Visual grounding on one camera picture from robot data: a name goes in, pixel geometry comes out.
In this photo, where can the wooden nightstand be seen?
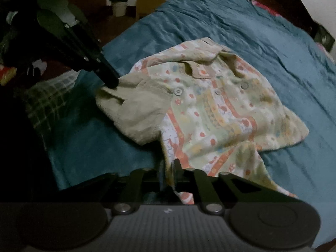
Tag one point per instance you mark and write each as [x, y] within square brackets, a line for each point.
[153, 0]

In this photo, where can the teal blanket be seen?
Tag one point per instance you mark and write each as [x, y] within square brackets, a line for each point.
[236, 31]

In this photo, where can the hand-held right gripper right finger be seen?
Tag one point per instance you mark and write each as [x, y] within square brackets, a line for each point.
[178, 174]

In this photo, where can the patterned button shirt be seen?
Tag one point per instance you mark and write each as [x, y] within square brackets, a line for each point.
[210, 110]

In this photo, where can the white wastebasket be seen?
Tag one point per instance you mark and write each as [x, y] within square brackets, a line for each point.
[119, 6]

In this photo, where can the plaid cloth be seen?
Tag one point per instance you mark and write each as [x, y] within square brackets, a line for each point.
[50, 97]

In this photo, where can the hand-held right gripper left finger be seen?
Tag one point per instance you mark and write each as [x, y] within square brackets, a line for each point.
[147, 178]

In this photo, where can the pink pillow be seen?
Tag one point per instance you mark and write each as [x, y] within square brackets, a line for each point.
[267, 9]

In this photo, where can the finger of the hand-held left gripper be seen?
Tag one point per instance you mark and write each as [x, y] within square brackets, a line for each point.
[110, 77]
[81, 55]

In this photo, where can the wooden bed headboard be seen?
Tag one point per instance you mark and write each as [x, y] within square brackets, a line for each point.
[296, 2]

